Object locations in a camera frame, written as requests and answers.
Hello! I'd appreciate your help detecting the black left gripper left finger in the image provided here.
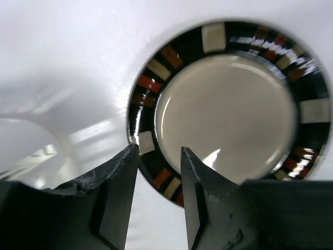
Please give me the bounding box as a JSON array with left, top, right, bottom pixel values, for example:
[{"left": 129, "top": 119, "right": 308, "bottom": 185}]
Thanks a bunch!
[{"left": 52, "top": 144, "right": 138, "bottom": 249}]

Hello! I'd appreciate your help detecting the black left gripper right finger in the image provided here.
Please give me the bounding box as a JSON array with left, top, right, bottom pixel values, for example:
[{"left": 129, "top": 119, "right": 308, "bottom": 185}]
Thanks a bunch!
[{"left": 181, "top": 147, "right": 250, "bottom": 249}]

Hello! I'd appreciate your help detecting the black rimmed cream plate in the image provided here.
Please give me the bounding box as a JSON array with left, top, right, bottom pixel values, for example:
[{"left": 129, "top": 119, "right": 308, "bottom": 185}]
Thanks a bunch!
[{"left": 127, "top": 20, "right": 332, "bottom": 206}]

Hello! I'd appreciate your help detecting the white plastic dish rack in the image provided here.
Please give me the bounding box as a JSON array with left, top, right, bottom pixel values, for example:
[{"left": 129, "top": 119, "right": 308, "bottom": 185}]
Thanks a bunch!
[{"left": 1, "top": 116, "right": 78, "bottom": 190}]

